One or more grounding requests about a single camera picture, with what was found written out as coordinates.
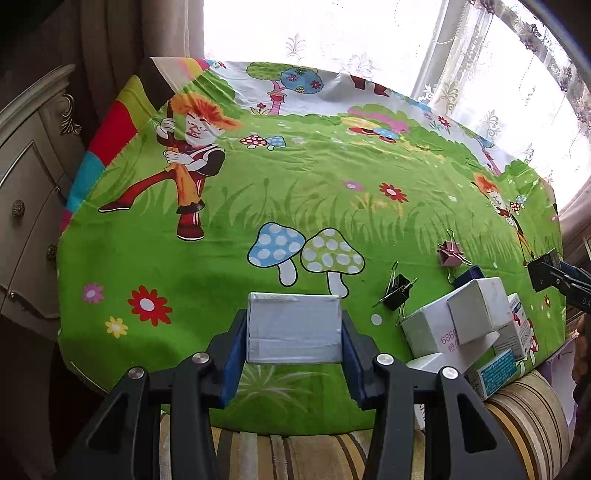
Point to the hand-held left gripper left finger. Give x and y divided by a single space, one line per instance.
233 364

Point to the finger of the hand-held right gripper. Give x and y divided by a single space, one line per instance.
579 297
572 272

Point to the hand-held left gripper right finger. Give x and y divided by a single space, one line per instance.
353 369

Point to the pink binder clip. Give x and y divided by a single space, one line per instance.
449 255

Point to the person's right hand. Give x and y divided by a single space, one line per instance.
582 355

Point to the taupe drape curtain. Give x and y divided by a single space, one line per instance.
577 221
115 37

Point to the white blue red medicine box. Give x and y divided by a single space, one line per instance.
519 327

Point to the purple paper bag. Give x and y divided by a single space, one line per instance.
558 369

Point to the large white box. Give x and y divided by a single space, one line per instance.
429 362

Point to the white carton box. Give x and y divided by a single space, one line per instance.
431 330

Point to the striped plush towel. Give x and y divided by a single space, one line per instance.
300 457

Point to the grey-white cube box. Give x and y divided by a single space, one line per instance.
475 309

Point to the blue binder clip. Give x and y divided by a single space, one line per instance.
468 277

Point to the teal labelled box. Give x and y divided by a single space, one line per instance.
496 374

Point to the green cartoon printed tablecloth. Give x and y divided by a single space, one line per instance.
300 194

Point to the white lace curtain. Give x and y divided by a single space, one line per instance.
485 69

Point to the white carved cabinet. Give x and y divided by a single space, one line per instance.
27 194

